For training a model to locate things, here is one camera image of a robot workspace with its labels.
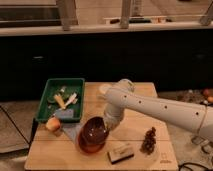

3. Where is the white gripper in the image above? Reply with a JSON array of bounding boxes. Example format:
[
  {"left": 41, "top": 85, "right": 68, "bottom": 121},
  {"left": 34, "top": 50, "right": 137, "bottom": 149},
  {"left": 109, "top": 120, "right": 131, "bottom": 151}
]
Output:
[{"left": 103, "top": 104, "right": 124, "bottom": 131}]

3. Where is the dark purple bowl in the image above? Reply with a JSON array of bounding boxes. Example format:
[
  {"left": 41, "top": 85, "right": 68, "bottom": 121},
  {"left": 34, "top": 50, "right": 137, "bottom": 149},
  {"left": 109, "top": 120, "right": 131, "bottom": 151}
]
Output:
[{"left": 79, "top": 117, "right": 109, "bottom": 146}]

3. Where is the orange bowl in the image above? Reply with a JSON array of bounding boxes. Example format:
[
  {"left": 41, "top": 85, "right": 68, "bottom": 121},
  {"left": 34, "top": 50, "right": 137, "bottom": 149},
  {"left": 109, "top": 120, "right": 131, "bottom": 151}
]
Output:
[{"left": 78, "top": 133, "right": 106, "bottom": 154}]

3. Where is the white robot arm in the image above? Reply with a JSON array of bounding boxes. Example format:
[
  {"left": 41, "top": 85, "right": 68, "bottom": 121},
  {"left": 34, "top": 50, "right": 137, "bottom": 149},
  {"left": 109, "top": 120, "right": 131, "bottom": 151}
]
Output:
[{"left": 104, "top": 79, "right": 213, "bottom": 142}]

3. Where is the white cup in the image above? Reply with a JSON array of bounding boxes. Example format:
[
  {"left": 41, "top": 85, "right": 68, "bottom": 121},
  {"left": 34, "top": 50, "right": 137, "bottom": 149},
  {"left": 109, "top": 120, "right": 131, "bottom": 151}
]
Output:
[{"left": 99, "top": 84, "right": 112, "bottom": 98}]

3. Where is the white utensil in tray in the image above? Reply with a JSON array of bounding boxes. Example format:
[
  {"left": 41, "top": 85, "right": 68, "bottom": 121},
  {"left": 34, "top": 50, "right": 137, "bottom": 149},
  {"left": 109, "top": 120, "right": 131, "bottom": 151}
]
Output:
[{"left": 65, "top": 93, "right": 77, "bottom": 107}]

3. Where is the grey cloth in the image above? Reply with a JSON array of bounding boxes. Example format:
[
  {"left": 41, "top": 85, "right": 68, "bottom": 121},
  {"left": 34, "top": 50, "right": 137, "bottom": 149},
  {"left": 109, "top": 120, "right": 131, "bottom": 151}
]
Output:
[{"left": 62, "top": 123, "right": 82, "bottom": 143}]

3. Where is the blue sponge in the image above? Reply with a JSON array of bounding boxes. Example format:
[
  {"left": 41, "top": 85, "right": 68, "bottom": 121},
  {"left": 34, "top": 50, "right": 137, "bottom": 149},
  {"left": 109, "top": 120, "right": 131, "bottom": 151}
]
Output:
[{"left": 54, "top": 109, "right": 74, "bottom": 120}]

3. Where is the bunch of dark grapes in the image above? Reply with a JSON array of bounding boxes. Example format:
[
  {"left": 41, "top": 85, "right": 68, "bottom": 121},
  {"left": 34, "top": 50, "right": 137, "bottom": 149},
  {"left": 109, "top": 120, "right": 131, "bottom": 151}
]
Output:
[{"left": 141, "top": 127, "right": 156, "bottom": 155}]

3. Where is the green plastic tray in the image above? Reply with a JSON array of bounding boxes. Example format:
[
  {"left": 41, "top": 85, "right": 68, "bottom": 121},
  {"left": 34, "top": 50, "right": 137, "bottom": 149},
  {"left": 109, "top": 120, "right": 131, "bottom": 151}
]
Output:
[{"left": 35, "top": 78, "right": 85, "bottom": 123}]

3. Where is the yellow toy corn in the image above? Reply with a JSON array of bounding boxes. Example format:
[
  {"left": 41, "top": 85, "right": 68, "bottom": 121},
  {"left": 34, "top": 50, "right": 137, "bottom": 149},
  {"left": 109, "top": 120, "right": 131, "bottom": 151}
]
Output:
[{"left": 54, "top": 94, "right": 66, "bottom": 110}]

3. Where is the orange apple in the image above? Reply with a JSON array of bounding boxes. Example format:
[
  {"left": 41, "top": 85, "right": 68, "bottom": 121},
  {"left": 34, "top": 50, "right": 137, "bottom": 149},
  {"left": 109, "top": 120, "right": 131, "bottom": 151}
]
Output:
[{"left": 46, "top": 117, "right": 61, "bottom": 132}]

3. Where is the black cable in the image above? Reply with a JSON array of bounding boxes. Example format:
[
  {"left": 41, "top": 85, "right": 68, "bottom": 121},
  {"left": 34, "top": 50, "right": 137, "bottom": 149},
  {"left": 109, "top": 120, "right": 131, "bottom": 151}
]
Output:
[{"left": 178, "top": 161, "right": 211, "bottom": 171}]

